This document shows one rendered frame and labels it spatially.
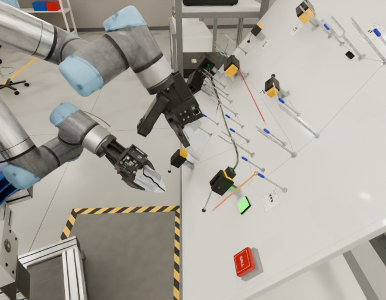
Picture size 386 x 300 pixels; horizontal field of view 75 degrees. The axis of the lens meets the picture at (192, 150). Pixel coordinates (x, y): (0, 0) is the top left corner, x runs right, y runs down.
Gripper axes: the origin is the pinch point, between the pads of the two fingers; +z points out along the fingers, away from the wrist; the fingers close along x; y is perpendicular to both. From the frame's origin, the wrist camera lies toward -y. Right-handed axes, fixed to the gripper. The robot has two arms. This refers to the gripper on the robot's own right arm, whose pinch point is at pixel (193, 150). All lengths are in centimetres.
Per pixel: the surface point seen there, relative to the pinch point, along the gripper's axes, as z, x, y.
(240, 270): 20.3, -23.5, -1.9
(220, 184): 13.2, -2.0, 1.9
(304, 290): 59, -14, 9
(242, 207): 20.0, -6.9, 4.2
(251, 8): -8, 90, 53
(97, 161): 58, 171, -118
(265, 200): 18.1, -10.2, 10.6
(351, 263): 68, -8, 28
